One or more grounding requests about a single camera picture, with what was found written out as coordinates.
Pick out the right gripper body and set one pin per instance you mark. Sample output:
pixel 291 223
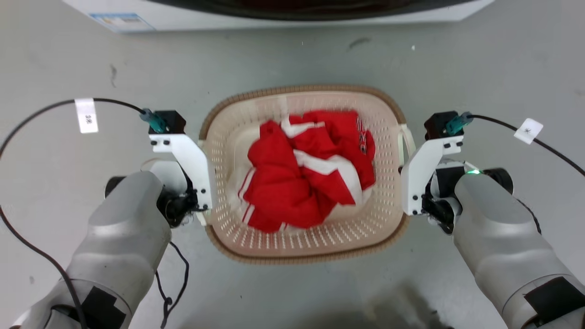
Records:
pixel 441 208

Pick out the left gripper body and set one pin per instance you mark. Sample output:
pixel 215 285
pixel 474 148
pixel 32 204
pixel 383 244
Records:
pixel 176 205

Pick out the beige plastic laundry basket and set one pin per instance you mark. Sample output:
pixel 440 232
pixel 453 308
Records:
pixel 228 151

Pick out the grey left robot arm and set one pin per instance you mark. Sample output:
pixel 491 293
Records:
pixel 123 228

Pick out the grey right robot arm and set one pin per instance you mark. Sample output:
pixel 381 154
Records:
pixel 498 233

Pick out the red and white garment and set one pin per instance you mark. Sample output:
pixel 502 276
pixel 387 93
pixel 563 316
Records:
pixel 283 183

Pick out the blue washing machine sticker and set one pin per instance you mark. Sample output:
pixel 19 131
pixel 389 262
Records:
pixel 121 21

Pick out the white washing machine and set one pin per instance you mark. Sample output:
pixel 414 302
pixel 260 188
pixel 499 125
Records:
pixel 283 23

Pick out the dark washing machine door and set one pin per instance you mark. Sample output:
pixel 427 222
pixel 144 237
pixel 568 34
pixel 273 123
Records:
pixel 311 10

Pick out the white right camera bracket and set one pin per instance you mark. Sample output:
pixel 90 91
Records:
pixel 420 173

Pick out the white camera bracket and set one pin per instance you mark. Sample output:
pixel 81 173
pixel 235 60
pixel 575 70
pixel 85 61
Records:
pixel 420 173
pixel 194 160

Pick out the white left camera bracket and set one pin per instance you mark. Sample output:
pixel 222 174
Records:
pixel 194 160

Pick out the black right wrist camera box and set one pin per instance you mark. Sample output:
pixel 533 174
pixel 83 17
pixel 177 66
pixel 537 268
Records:
pixel 436 124

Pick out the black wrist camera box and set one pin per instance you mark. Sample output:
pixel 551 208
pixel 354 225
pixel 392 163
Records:
pixel 173 121
pixel 436 124

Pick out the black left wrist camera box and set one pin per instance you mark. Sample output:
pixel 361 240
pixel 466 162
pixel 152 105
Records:
pixel 173 121

